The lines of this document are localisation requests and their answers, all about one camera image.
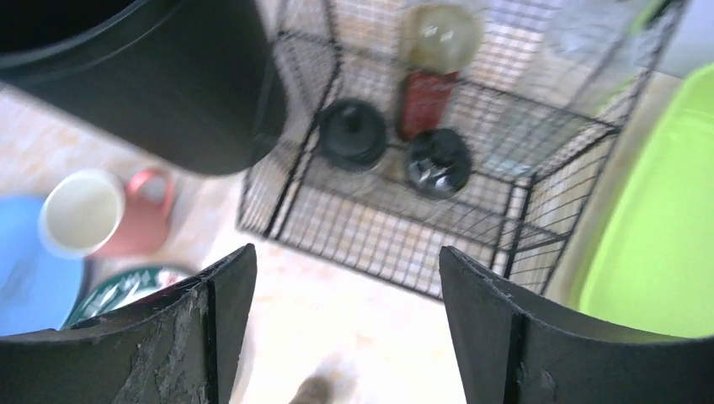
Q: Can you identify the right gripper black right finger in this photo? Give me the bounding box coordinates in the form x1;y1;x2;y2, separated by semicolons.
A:
439;247;713;403

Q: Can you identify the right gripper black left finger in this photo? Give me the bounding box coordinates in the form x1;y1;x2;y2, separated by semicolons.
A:
1;244;257;403

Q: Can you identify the spice jar black lid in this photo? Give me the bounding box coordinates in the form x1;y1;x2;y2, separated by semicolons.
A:
317;98;387;173
404;128;473;200

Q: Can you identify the dark sauce bottle black cap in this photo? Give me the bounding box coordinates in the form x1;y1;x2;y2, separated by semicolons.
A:
397;1;488;141

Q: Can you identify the small dark spice jar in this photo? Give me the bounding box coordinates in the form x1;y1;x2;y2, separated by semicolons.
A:
289;375;335;404

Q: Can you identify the white plate with blue rim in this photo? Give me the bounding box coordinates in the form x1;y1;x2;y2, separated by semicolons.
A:
63;265;194;328

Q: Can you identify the blue plastic plate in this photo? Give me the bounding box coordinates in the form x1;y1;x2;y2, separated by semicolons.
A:
1;195;85;337

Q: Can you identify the green plastic basin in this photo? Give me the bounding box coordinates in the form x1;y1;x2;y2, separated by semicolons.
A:
567;66;713;338

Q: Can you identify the pink ceramic mug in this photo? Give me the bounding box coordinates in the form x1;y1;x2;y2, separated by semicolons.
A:
38;167;175;258

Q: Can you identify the black plastic waste bin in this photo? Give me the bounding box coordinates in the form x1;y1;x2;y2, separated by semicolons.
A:
1;0;288;176

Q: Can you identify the black wire mesh rack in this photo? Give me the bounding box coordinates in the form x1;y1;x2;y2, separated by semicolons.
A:
237;1;689;299

